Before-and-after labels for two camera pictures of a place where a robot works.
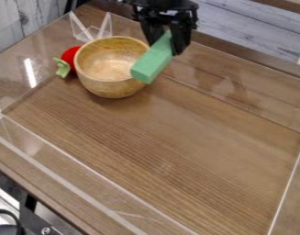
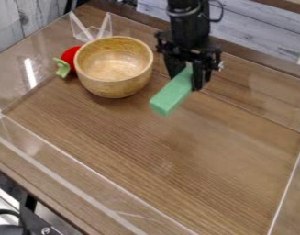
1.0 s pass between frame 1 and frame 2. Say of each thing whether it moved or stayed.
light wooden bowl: stayed
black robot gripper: moved
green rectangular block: moved
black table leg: stayed
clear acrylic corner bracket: stayed
